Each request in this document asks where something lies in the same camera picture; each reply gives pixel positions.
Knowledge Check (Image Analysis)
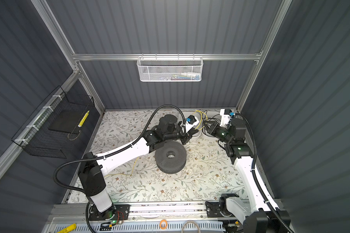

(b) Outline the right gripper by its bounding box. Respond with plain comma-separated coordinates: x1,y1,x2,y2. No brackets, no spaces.
204,120,232,145

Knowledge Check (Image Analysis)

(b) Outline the dark grey cable spool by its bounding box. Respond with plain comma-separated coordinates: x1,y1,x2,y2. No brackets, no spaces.
155,141,187,174

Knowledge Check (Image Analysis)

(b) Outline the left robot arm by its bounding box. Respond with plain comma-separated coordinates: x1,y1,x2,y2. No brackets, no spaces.
53,104,200,213

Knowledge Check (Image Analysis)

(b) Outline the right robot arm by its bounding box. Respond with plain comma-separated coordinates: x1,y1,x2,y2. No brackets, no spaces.
204,109,293,233

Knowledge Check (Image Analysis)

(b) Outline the black foam pad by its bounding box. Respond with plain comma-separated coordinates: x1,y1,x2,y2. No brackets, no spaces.
48,110,85,134

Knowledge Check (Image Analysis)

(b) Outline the black cable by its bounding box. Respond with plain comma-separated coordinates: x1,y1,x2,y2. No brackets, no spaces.
202,114,222,137

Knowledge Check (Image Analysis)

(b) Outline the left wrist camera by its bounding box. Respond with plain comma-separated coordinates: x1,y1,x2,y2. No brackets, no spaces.
185,115,200,132

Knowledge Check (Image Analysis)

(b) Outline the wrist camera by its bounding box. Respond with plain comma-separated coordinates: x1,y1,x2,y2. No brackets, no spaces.
220,109,235,128
185,115,200,132

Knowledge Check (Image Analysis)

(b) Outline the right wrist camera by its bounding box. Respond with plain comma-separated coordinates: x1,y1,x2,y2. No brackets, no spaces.
220,109,235,128

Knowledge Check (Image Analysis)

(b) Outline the white wire mesh basket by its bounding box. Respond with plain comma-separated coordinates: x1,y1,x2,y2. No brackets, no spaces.
137,58,204,82

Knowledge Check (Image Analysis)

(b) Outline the black wire basket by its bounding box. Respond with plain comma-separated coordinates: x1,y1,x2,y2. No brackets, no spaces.
12,88,94,159

